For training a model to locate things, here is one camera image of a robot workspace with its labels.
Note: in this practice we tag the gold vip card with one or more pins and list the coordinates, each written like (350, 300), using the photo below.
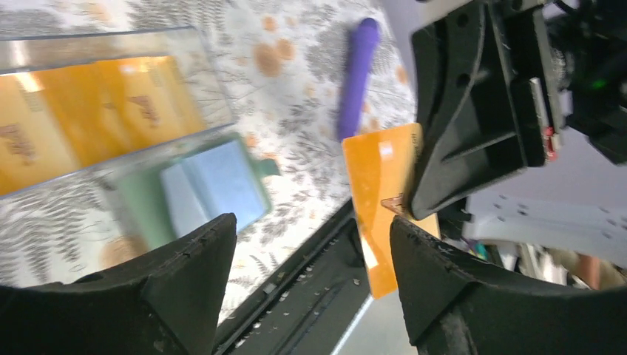
(380, 172)
(60, 120)

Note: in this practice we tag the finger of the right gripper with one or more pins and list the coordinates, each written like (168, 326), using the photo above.
(464, 72)

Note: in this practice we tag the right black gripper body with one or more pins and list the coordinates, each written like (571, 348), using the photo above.
(535, 95)

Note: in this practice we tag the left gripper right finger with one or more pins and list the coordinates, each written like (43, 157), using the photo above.
(455, 303)

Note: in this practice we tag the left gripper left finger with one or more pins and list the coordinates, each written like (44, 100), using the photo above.
(166, 301)

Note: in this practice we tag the gold VIP card in box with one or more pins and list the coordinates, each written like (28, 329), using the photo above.
(60, 120)

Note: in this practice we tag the purple cylinder tube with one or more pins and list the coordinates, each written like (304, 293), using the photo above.
(363, 41)

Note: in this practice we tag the clear box with orange blocks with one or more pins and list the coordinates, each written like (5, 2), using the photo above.
(185, 44)

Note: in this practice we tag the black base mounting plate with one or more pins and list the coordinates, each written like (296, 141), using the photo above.
(305, 306)

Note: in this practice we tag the floral table mat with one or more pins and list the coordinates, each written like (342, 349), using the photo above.
(282, 64)

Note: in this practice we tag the green card holder wallet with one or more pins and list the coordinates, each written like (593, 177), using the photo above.
(165, 198)

